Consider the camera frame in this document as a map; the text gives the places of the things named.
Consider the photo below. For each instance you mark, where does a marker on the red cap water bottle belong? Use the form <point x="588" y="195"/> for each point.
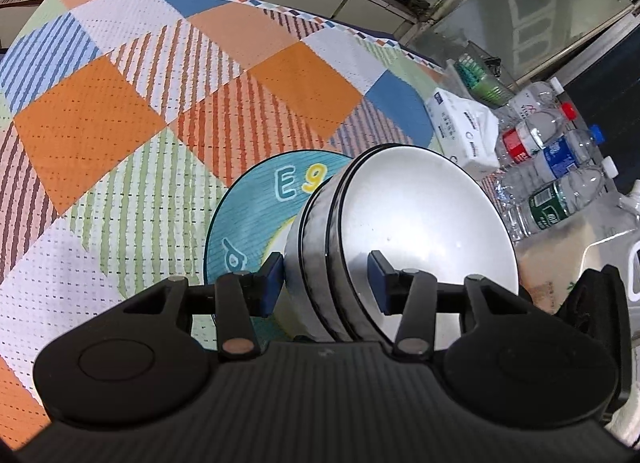
<point x="523" y="140"/>

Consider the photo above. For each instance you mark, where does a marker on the patchwork tablecloth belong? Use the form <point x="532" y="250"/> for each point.
<point x="124" y="123"/>

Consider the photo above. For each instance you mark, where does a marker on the green plastic basket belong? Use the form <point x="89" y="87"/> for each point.
<point x="481" y="83"/>

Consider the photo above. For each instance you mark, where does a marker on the blue cap water bottle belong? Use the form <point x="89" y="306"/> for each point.
<point x="573" y="149"/>

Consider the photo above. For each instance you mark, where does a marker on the metal sheet leaning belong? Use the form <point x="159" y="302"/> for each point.
<point x="526" y="35"/>

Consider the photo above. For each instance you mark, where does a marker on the teal alphabet plate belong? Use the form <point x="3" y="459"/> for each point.
<point x="254" y="217"/>

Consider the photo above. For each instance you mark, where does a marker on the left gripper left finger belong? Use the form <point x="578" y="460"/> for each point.
<point x="242" y="296"/>

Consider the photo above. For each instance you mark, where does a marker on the white tissue pack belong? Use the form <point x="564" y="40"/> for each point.
<point x="467" y="132"/>

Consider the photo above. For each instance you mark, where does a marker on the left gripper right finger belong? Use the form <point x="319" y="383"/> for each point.
<point x="411" y="294"/>

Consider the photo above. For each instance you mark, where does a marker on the white cap water bottle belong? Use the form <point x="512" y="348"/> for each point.
<point x="534" y="97"/>

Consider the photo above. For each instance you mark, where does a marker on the white bowl black rim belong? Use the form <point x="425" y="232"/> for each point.
<point x="422" y="212"/>

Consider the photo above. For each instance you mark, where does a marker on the green label water bottle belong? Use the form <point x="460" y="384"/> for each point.
<point x="551" y="204"/>

